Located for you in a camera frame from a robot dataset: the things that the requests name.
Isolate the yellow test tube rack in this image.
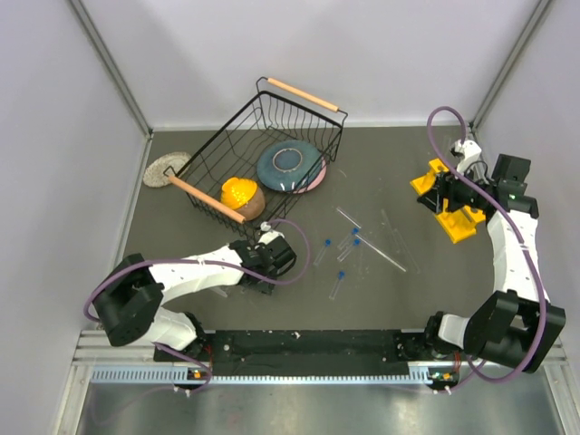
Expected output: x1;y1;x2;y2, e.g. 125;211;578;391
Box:
411;159;485;244

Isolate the long glass test tube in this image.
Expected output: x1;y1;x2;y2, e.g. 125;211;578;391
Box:
356;235;407;273

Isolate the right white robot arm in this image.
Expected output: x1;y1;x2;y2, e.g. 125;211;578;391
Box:
411;154;566;372

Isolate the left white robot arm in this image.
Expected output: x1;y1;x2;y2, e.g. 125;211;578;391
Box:
90;231;296;360

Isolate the glass test tube right upper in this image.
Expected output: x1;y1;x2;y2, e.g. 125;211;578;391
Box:
381;209;394;233

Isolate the glass test tube right lower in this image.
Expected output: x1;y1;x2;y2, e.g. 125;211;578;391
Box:
392;229;421;275

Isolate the blue capped tube far left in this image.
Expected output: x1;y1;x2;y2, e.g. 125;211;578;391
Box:
313;239;332;267

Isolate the blue capped tube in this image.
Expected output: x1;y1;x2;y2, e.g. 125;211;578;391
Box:
338;227;359;250
337;237;361;263
329;270;345;300
313;239;332;267

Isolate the clear acrylic tube rack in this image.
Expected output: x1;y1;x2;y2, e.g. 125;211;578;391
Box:
212;285;229;298

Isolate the yellow and brown bowl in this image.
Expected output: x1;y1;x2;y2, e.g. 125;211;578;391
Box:
220;177;266;220

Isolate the blue capped tube lower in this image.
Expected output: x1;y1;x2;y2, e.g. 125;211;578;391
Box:
329;270;345;300

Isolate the short glass test tube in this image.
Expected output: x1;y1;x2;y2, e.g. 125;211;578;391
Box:
335;207;362;228

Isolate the pink plate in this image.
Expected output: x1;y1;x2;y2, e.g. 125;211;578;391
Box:
293;159;327;195

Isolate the blue capped tube upper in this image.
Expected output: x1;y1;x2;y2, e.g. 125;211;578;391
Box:
338;227;359;250

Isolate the blue capped tube middle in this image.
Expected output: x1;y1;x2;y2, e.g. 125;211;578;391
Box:
337;237;361;263

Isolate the blue ceramic plate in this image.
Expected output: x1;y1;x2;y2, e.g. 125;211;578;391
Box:
256;140;324;194

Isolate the woven round coaster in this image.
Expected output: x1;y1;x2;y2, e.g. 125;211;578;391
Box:
142;151;191;189

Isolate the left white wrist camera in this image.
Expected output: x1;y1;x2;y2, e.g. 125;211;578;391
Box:
257;221;285;246

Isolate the black wire basket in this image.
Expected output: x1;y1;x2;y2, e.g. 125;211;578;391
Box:
162;77;348;238

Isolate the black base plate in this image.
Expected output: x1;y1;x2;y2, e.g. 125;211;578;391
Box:
153;328;477;377

